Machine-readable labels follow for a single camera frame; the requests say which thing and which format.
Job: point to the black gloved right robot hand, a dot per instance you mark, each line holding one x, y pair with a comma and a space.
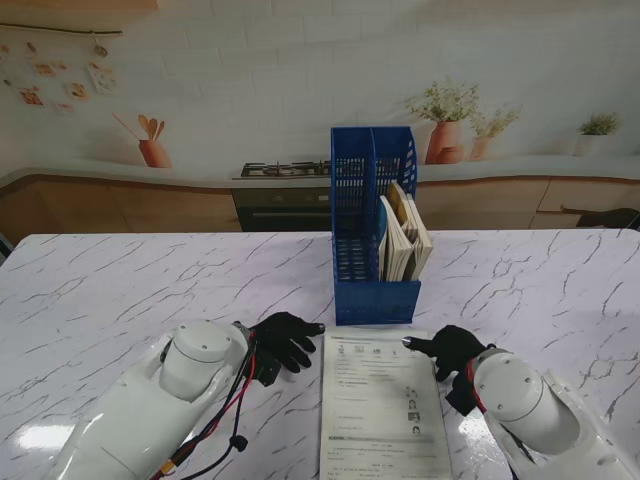
455, 350

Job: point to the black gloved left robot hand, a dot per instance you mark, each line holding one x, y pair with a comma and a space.
285, 342

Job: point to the white printed worksheet booklet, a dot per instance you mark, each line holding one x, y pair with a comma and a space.
380, 410

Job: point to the beige cover book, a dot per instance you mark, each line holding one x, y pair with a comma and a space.
420, 245

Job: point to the light blue cover book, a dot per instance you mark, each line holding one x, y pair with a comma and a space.
392, 255

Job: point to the yellow and white cover book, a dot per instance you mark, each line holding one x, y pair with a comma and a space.
400, 202

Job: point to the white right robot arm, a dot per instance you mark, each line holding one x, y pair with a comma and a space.
530, 405

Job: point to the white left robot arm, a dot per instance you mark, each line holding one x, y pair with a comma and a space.
160, 400

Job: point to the blue plastic file holder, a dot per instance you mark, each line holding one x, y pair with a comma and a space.
375, 305

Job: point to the gas hob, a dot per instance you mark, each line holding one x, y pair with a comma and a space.
285, 170

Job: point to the hanging white note card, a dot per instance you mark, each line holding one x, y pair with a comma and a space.
102, 77

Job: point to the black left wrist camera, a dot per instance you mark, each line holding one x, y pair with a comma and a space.
267, 370

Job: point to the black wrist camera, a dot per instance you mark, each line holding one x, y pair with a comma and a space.
460, 397
267, 370

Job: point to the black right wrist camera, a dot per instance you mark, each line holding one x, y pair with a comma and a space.
460, 397

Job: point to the wooden hanging rail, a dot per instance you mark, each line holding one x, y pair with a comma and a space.
60, 29

